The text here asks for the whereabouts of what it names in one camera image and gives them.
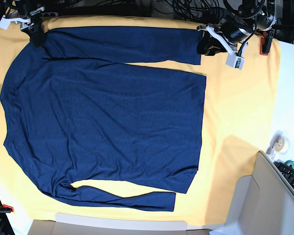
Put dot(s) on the clear tape dispenser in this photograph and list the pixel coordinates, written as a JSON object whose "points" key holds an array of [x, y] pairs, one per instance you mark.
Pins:
{"points": [[279, 144]]}

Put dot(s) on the red clamp top right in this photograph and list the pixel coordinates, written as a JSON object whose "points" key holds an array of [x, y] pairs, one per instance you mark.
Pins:
{"points": [[266, 41]]}

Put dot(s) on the white cardboard box bottom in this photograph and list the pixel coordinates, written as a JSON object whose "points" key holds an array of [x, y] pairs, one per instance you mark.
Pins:
{"points": [[66, 224]]}

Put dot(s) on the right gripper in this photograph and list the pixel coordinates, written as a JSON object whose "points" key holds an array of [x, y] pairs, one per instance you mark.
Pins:
{"points": [[34, 25]]}

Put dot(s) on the red clamp bottom left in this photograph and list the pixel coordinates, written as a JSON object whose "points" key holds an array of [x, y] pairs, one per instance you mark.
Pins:
{"points": [[6, 209]]}

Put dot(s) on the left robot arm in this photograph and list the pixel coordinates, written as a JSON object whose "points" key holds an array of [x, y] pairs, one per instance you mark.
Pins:
{"points": [[258, 14]]}

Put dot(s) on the green tape roll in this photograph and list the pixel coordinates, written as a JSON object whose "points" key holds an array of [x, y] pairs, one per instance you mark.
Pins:
{"points": [[289, 163]]}

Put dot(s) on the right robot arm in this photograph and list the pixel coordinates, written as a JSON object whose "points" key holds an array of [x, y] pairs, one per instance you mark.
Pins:
{"points": [[28, 14]]}

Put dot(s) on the dark blue long-sleeve shirt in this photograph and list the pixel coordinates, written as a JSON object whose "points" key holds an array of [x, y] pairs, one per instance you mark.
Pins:
{"points": [[91, 125]]}

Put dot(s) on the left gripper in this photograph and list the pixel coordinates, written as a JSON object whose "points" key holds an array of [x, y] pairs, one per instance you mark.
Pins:
{"points": [[231, 31]]}

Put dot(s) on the red clamp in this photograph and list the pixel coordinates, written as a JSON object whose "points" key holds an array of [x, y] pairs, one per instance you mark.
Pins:
{"points": [[6, 209], [266, 41]]}

